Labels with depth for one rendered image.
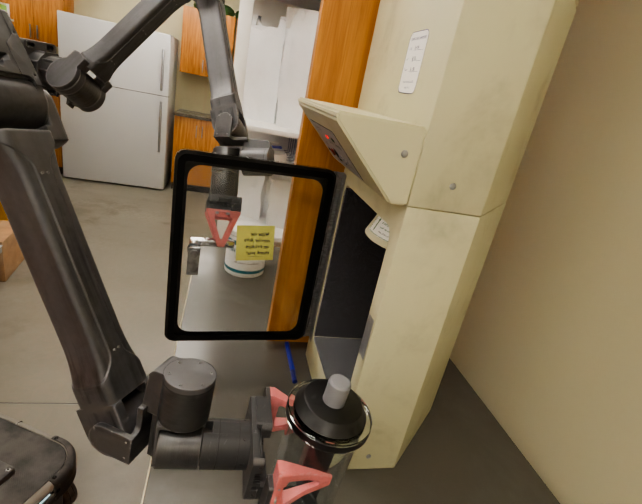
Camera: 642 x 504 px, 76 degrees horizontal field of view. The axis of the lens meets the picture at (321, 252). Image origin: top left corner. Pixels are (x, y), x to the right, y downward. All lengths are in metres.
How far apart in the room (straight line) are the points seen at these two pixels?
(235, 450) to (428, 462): 0.44
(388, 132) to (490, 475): 0.65
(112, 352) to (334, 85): 0.62
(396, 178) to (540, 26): 0.23
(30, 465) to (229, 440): 1.28
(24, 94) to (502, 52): 0.53
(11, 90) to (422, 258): 0.51
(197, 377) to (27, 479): 1.28
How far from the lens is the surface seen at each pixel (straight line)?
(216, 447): 0.53
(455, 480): 0.86
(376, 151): 0.51
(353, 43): 0.88
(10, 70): 0.57
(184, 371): 0.50
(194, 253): 0.81
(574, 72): 1.04
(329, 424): 0.50
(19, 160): 0.53
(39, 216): 0.52
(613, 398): 0.87
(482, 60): 0.55
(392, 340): 0.63
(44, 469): 1.74
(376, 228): 0.68
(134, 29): 1.16
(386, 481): 0.80
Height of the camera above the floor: 1.52
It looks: 21 degrees down
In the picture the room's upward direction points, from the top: 12 degrees clockwise
